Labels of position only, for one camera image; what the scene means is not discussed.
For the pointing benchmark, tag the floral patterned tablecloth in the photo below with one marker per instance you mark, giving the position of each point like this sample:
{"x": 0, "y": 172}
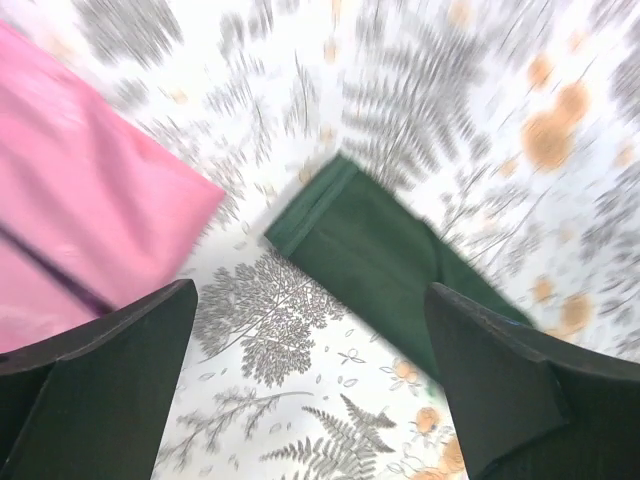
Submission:
{"x": 510, "y": 127}

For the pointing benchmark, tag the pink cloth placemat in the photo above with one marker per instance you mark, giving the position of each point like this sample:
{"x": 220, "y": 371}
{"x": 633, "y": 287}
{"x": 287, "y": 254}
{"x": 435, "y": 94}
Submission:
{"x": 89, "y": 191}

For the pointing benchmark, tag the dark green cloth napkin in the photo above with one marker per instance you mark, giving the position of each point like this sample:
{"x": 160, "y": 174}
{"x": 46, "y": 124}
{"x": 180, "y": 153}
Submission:
{"x": 351, "y": 236}

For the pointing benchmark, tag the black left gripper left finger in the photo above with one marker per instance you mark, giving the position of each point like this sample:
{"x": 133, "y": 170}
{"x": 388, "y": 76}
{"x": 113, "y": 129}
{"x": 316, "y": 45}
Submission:
{"x": 92, "y": 403}

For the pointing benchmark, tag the purple metallic fork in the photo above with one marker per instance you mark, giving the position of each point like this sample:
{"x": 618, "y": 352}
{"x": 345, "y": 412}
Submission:
{"x": 89, "y": 299}

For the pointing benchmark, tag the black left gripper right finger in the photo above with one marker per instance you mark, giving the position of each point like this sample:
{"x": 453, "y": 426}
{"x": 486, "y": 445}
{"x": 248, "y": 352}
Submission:
{"x": 526, "y": 405}

